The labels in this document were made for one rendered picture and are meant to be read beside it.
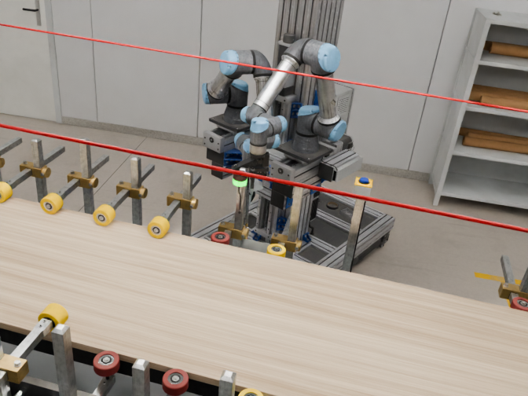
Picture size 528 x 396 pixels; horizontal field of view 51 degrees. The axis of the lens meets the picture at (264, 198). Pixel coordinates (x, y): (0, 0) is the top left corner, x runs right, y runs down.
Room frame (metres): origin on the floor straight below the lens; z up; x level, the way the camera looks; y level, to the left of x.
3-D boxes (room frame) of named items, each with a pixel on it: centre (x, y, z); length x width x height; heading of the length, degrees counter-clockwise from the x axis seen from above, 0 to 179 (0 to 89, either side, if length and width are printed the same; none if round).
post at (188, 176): (2.16, 0.35, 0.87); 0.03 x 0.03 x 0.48; 79
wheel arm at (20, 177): (2.32, 1.12, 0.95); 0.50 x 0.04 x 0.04; 169
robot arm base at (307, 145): (2.70, -0.19, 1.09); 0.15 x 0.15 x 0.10
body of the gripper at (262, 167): (2.19, 0.04, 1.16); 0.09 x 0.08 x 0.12; 100
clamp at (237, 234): (2.11, 0.12, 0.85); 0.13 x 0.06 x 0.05; 79
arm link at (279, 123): (2.28, 0.00, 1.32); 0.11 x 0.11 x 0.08; 51
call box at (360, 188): (2.01, -0.40, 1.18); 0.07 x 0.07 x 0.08; 79
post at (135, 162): (2.21, 0.59, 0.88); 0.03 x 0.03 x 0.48; 79
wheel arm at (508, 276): (1.93, -1.10, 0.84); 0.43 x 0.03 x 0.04; 169
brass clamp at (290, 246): (2.07, -0.12, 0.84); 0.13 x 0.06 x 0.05; 79
